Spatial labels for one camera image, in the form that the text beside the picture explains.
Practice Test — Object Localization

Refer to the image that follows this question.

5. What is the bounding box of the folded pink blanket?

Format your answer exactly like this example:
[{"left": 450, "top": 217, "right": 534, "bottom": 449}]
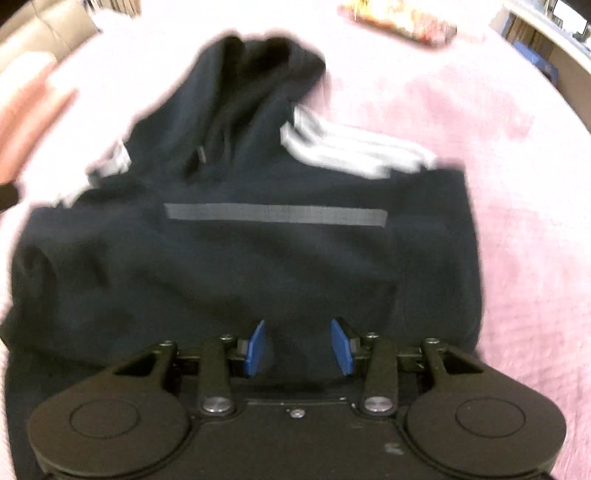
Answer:
[{"left": 0, "top": 50, "right": 80, "bottom": 185}]

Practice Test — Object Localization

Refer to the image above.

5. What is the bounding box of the beige padded headboard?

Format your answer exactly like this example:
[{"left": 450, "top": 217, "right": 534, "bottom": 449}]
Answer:
[{"left": 0, "top": 0, "right": 101, "bottom": 77}]

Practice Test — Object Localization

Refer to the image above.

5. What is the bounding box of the dark navy striped hoodie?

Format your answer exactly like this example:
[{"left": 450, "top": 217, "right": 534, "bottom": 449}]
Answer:
[{"left": 0, "top": 34, "right": 483, "bottom": 480}]

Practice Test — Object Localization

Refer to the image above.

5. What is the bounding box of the bed with purple bedspread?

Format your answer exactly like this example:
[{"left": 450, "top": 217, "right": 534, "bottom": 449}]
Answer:
[{"left": 0, "top": 0, "right": 591, "bottom": 480}]

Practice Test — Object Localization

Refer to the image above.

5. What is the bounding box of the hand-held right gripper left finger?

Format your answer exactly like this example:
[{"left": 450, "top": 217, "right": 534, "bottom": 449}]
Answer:
[{"left": 108, "top": 320, "right": 267, "bottom": 415}]

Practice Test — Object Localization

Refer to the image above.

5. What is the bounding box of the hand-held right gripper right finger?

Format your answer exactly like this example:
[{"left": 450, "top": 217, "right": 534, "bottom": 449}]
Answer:
[{"left": 331, "top": 318, "right": 488, "bottom": 415}]

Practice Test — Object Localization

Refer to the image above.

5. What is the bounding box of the colourful snack packet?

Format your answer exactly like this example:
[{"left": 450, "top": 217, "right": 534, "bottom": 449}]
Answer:
[{"left": 337, "top": 0, "right": 459, "bottom": 48}]

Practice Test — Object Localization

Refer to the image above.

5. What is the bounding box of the blue stool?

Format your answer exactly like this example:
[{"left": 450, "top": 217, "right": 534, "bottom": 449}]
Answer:
[{"left": 512, "top": 41, "right": 560, "bottom": 85}]

